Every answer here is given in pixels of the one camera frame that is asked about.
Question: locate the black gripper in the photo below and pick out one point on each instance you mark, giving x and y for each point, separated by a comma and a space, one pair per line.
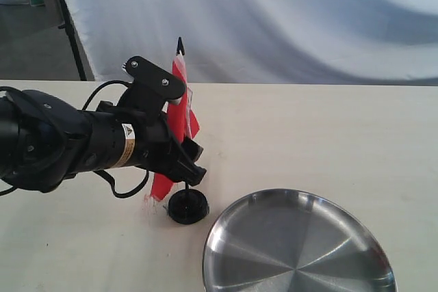
128, 136

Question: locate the red flag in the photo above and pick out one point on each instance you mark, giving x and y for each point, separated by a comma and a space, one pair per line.
182, 121

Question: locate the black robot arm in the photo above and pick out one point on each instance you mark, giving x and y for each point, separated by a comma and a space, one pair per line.
45, 141

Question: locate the black round flag base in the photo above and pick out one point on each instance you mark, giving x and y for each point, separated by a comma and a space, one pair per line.
188, 206

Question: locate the round steel plate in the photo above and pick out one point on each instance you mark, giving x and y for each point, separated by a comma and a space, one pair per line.
290, 240

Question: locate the white backdrop cloth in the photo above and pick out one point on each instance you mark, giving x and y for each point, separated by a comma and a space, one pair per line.
266, 41

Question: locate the black backdrop stand pole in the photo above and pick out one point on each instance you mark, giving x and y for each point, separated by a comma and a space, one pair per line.
69, 29

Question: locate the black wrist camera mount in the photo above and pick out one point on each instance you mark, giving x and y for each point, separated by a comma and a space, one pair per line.
151, 87

